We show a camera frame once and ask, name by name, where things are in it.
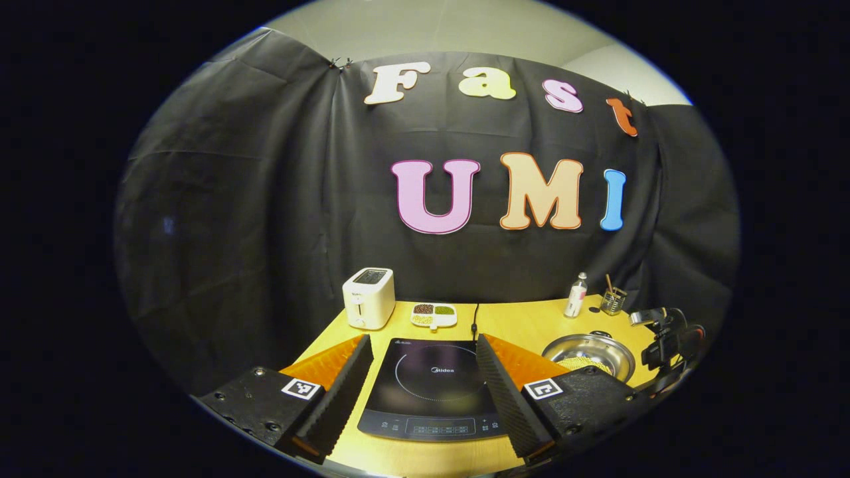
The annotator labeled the white toaster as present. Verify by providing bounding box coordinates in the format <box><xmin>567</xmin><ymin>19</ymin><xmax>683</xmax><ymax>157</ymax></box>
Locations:
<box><xmin>342</xmin><ymin>268</ymin><xmax>396</xmax><ymax>331</ymax></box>

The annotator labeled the black induction cooktop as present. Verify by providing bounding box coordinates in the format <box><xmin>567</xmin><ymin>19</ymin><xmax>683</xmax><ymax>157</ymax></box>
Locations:
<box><xmin>357</xmin><ymin>339</ymin><xmax>509</xmax><ymax>443</ymax></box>

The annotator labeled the steel pot with black handle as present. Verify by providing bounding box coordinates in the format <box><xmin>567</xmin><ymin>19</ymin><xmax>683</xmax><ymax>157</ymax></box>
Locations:
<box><xmin>541</xmin><ymin>331</ymin><xmax>636</xmax><ymax>384</ymax></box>

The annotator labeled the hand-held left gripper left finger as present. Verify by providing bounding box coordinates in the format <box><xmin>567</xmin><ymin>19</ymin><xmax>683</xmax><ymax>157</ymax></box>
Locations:
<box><xmin>199</xmin><ymin>334</ymin><xmax>375</xmax><ymax>464</ymax></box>

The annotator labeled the white divided bean dish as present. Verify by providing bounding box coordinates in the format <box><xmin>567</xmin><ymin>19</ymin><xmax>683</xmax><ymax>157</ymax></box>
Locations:
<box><xmin>410</xmin><ymin>303</ymin><xmax>458</xmax><ymax>332</ymax></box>

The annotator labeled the clear bottle with white label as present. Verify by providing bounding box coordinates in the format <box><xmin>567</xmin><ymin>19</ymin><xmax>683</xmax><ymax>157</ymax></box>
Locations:
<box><xmin>564</xmin><ymin>272</ymin><xmax>588</xmax><ymax>319</ymax></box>

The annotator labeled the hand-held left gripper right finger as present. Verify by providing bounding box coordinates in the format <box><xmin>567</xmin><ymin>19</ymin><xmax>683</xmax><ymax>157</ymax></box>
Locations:
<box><xmin>476</xmin><ymin>334</ymin><xmax>641</xmax><ymax>465</ymax></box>

